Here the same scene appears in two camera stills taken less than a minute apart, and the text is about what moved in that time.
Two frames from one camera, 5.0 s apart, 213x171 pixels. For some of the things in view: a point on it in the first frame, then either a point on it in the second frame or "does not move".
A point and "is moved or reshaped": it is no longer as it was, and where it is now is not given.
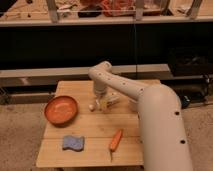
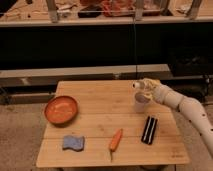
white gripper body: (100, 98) → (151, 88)
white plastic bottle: (105, 103) is moved or reshaped
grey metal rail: (42, 76) does not move
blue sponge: (73, 142) does not move
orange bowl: (61, 110) does not move
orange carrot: (115, 141) does not move
